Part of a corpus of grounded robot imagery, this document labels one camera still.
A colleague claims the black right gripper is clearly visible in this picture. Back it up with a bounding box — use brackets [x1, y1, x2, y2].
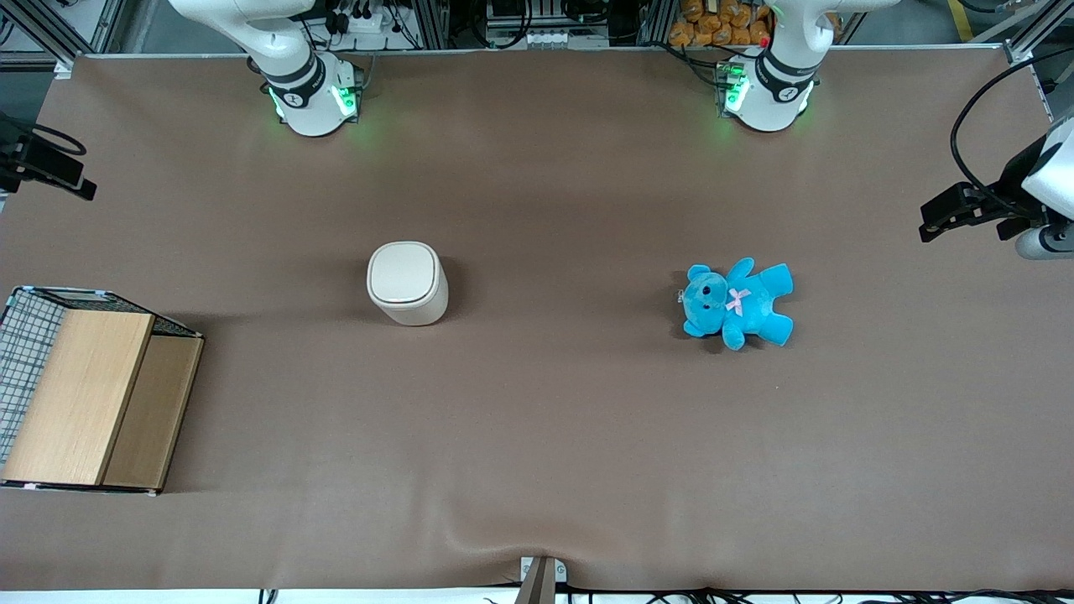
[0, 113, 98, 202]

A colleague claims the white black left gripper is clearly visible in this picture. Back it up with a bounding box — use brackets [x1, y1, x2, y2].
[919, 117, 1074, 244]

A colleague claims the cream trash can with lid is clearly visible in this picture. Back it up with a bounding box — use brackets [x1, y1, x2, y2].
[366, 241, 450, 327]

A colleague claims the blue teddy bear pink bow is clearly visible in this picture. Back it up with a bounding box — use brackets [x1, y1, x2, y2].
[678, 257, 795, 352]

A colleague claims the pile of orange plush toys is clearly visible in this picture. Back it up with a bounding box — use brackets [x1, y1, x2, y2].
[668, 0, 774, 49]

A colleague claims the white power strip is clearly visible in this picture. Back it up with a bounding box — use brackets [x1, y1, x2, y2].
[329, 7, 405, 36]

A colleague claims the white terminal block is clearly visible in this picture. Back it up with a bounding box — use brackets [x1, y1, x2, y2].
[526, 29, 611, 50]

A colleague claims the brown table cloth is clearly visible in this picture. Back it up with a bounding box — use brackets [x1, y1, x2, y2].
[0, 46, 1074, 593]

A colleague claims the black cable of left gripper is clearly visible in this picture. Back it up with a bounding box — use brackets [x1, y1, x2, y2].
[951, 55, 1074, 211]

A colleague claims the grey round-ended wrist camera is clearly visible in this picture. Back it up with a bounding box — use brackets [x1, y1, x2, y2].
[1015, 220, 1074, 260]

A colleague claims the wooden shelf with wire grid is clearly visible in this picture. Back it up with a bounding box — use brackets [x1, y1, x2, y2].
[0, 285, 206, 497]

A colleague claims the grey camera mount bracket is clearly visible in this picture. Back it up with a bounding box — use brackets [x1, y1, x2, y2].
[514, 555, 569, 604]

